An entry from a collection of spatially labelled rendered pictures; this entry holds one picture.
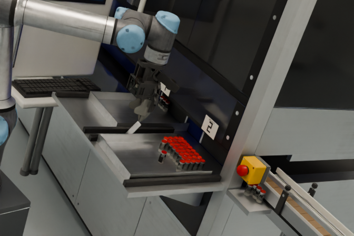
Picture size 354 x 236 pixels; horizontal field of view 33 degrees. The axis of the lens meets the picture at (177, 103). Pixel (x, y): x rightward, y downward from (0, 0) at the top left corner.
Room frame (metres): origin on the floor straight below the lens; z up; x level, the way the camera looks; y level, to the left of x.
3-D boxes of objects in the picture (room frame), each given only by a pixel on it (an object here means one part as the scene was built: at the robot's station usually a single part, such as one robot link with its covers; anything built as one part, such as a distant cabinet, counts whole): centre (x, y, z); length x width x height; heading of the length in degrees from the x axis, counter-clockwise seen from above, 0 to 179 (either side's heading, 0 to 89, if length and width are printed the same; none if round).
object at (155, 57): (1.74, 0.10, 1.32); 0.08 x 0.08 x 0.05
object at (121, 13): (1.70, 0.20, 1.39); 0.11 x 0.11 x 0.08; 10
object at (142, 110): (1.72, 0.10, 1.13); 0.06 x 0.03 x 0.09; 129
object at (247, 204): (1.87, -0.37, 0.87); 0.14 x 0.13 x 0.02; 129
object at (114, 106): (2.24, 0.14, 0.90); 0.34 x 0.26 x 0.04; 129
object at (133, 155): (1.90, 0.02, 0.90); 0.34 x 0.26 x 0.04; 128
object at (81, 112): (2.06, 0.09, 0.87); 0.70 x 0.48 x 0.02; 39
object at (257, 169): (1.85, -0.32, 1.00); 0.08 x 0.07 x 0.07; 129
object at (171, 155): (1.95, -0.05, 0.91); 0.18 x 0.02 x 0.05; 38
